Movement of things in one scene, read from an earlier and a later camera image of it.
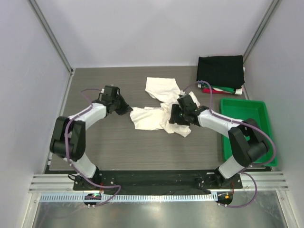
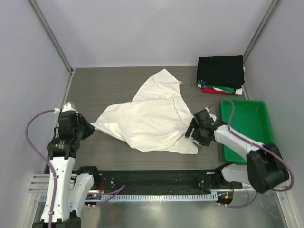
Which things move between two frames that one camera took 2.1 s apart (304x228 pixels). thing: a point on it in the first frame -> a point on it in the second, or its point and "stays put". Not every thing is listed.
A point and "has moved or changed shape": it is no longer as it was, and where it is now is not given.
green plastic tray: [257, 111] stays put
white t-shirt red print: [166, 91] has moved or changed shape
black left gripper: [126, 107] -> [90, 128]
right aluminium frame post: [261, 25] stays put
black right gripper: [175, 109] -> [204, 141]
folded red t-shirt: [207, 90] stays put
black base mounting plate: [127, 181] stays put
